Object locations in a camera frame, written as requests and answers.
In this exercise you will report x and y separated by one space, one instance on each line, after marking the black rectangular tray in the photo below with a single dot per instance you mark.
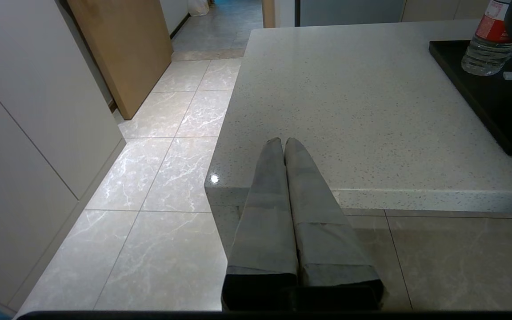
482 89

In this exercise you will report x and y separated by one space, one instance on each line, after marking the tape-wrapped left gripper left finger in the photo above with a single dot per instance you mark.
265 231

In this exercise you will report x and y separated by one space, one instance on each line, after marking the beige kitchen base cabinet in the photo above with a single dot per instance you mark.
442 10

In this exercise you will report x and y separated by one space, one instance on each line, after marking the white plastic bag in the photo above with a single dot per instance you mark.
199 6

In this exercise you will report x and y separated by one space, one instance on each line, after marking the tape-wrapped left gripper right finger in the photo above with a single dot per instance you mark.
322 240

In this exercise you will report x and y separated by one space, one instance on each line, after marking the white shoe cabinet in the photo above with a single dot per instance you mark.
29 133

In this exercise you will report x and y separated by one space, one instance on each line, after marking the tall grey fridge cabinet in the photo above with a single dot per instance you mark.
349 12

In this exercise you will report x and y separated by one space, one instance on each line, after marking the red-label water bottle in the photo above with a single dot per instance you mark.
489 44

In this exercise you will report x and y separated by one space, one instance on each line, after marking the wooden door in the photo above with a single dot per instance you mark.
127 53

